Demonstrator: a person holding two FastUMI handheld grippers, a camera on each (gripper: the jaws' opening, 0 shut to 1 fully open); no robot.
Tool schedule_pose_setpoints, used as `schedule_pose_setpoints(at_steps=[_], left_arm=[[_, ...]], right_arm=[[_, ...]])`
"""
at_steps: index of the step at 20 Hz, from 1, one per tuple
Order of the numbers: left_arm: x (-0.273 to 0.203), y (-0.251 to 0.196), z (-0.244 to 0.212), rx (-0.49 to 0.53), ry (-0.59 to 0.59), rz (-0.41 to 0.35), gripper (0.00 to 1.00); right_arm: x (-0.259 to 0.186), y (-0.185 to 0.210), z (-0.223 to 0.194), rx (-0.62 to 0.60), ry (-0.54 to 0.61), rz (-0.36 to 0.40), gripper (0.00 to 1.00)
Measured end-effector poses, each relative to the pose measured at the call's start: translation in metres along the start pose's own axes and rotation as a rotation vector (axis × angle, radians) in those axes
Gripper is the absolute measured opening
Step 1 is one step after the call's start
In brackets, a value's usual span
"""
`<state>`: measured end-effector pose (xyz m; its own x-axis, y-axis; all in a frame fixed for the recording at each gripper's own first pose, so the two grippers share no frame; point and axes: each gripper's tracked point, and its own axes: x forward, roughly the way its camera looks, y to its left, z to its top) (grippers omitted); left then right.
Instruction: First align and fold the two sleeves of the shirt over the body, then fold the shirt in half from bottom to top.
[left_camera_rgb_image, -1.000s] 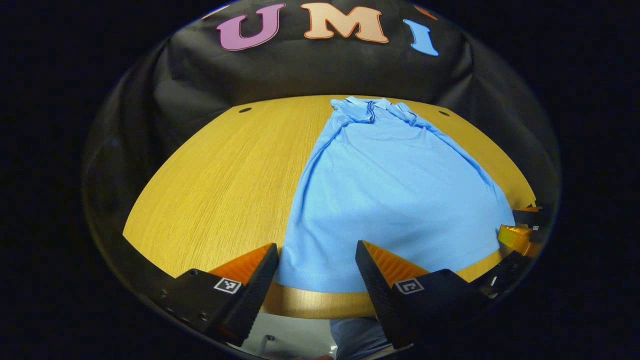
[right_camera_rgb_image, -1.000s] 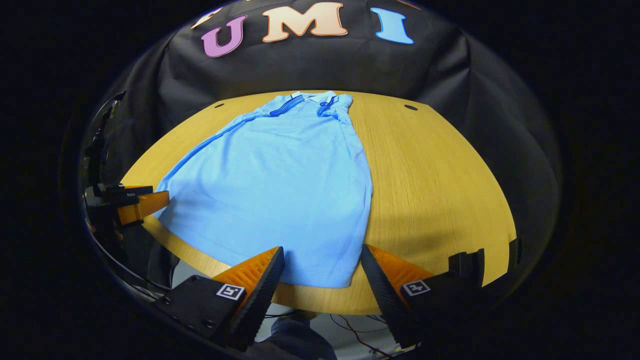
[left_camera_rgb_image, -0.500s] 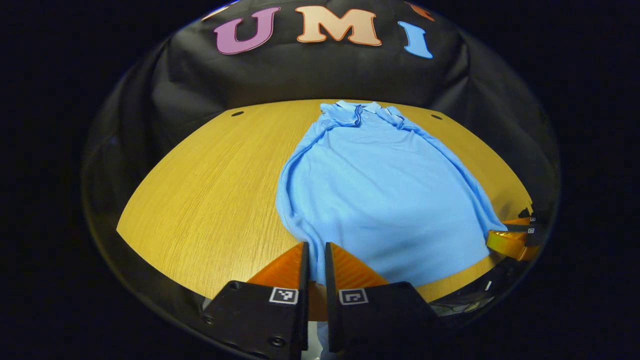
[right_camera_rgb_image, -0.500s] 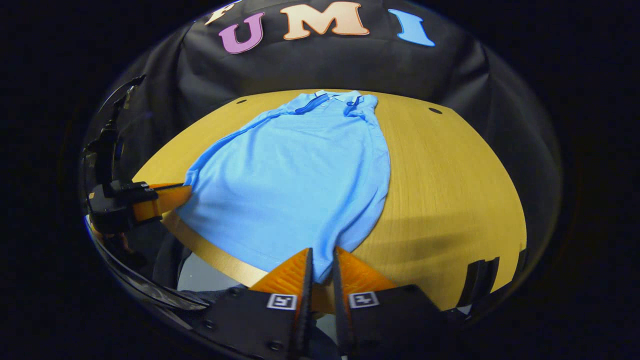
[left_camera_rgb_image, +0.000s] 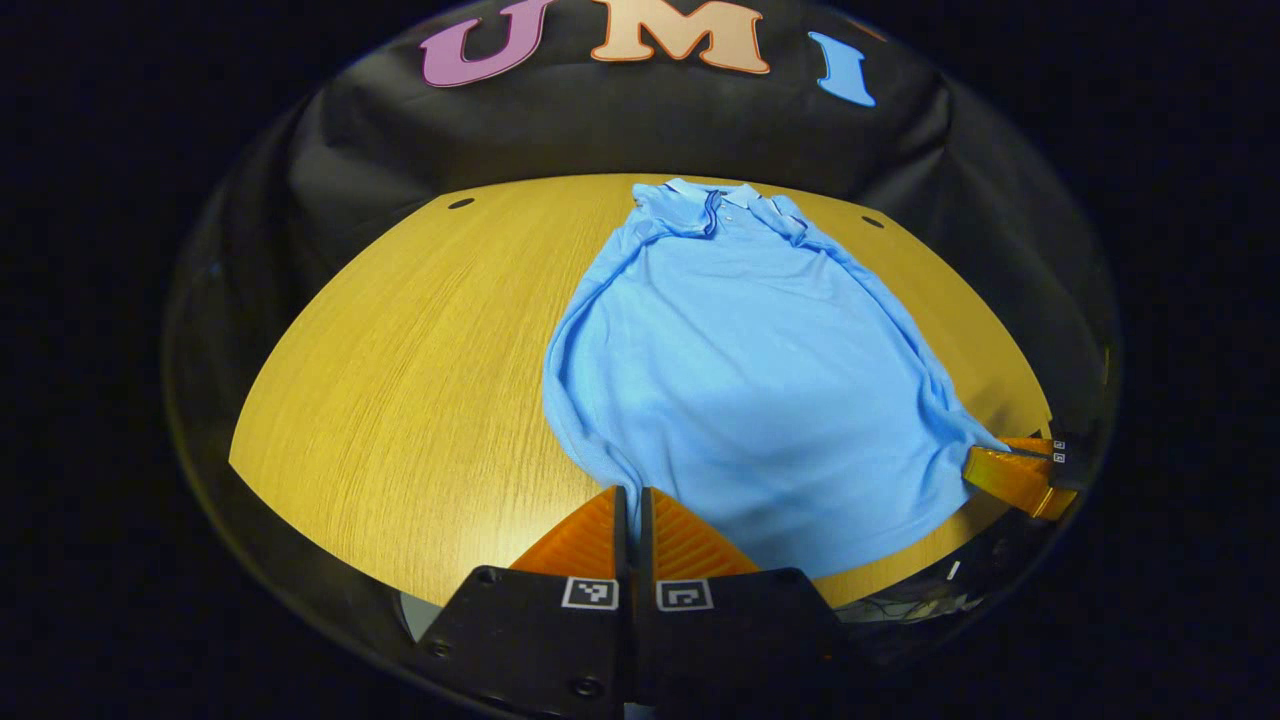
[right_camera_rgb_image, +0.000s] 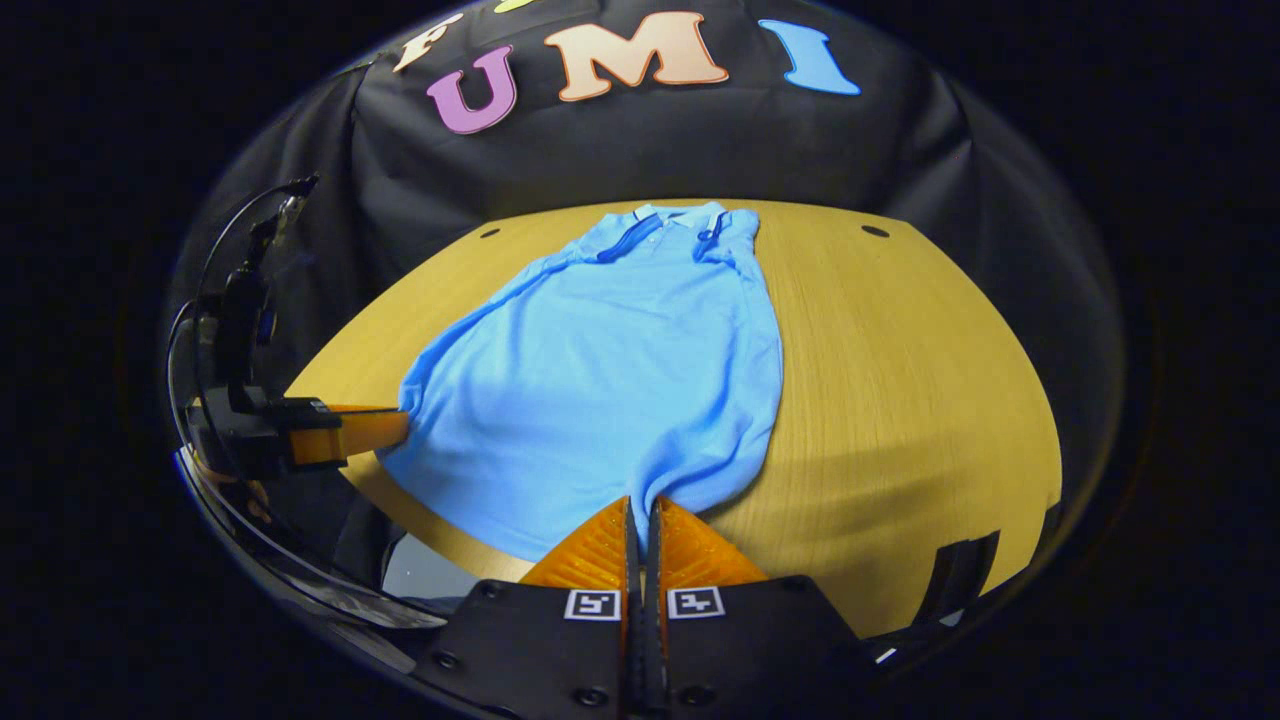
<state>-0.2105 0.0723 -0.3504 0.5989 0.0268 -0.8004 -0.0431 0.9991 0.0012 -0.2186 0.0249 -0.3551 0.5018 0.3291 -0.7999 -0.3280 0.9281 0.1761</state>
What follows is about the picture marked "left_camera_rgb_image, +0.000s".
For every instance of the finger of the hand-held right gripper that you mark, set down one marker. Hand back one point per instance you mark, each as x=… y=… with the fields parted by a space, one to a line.
x=1010 y=480
x=1030 y=443

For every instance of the black backdrop cloth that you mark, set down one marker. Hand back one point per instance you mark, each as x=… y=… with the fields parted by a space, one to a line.
x=640 y=130

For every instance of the light blue T-shirt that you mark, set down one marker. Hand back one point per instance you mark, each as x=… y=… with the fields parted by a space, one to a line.
x=750 y=380

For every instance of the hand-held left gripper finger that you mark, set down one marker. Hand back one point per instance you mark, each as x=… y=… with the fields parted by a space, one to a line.
x=622 y=550
x=646 y=550

